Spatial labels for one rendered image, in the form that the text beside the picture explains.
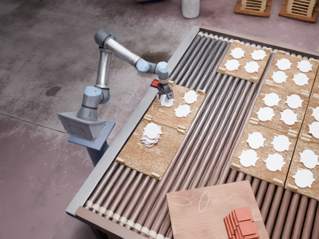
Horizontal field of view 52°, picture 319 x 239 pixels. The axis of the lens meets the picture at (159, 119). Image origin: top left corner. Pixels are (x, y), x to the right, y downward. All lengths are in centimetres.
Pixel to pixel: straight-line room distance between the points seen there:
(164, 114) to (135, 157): 43
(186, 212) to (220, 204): 20
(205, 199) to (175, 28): 329
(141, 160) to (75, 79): 227
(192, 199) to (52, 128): 226
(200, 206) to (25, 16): 447
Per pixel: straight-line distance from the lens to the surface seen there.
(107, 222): 206
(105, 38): 234
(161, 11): 523
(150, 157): 224
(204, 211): 195
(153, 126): 229
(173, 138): 232
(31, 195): 345
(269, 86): 272
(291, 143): 241
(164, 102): 253
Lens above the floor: 282
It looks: 51 degrees down
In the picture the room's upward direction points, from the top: 5 degrees counter-clockwise
